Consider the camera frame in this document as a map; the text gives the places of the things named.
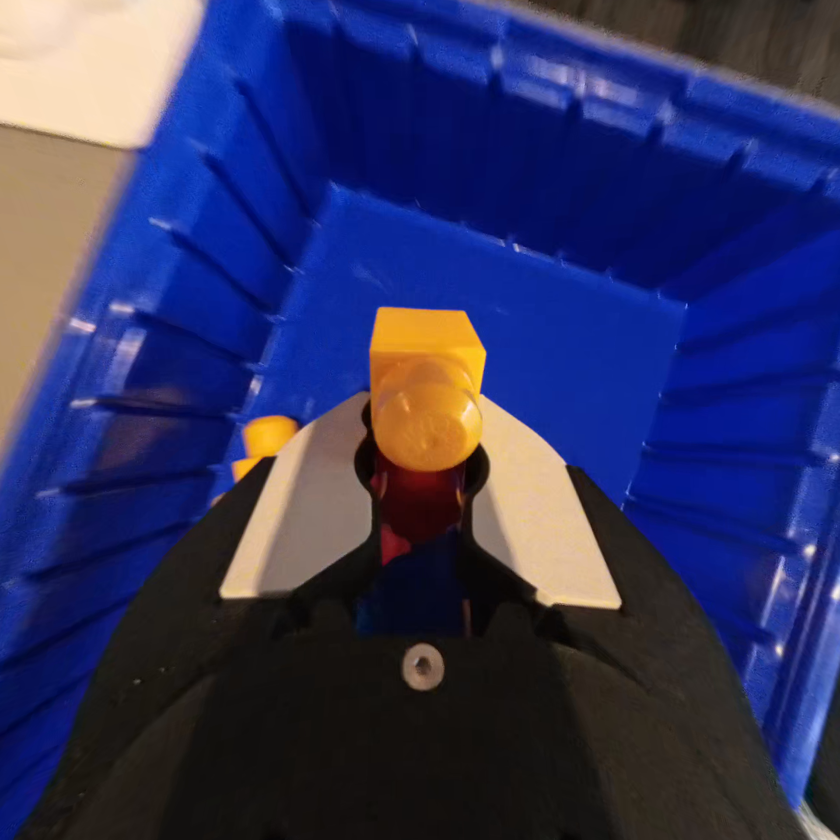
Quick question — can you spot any yellow mega block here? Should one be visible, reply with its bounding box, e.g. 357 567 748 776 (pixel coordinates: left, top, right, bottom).
369 306 488 472
210 415 300 509

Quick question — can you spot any red mega block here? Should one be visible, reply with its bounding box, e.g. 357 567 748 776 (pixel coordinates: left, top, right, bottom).
371 459 475 567

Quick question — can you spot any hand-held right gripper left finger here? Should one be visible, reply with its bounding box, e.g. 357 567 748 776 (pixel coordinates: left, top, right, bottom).
218 391 383 601

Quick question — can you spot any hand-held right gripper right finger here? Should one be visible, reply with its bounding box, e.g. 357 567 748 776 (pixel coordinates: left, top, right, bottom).
465 392 623 611

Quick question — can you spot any blue plastic bin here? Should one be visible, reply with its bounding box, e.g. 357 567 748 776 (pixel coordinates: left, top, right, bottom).
0 0 840 840

